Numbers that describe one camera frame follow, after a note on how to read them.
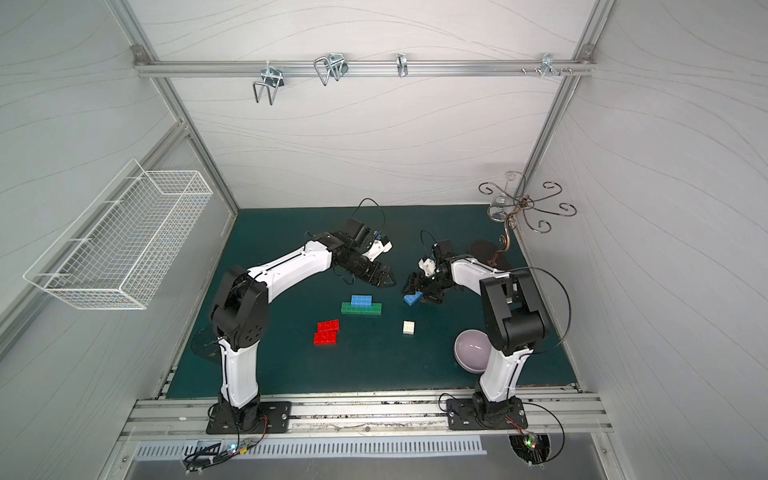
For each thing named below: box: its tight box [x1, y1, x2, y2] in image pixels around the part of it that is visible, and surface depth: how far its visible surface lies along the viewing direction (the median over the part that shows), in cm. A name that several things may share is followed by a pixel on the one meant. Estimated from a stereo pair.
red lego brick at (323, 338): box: [313, 331, 338, 346], surface depth 88 cm
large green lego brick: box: [341, 302, 383, 315], surface depth 93 cm
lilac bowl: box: [454, 328, 493, 373], surface depth 84 cm
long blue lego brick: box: [351, 295, 373, 308], surface depth 93 cm
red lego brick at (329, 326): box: [317, 319, 341, 333], surface depth 90 cm
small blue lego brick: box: [403, 291, 423, 306], surface depth 95 cm
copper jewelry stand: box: [478, 171, 577, 266], surface depth 81 cm
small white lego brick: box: [403, 320, 415, 335], surface depth 90 cm
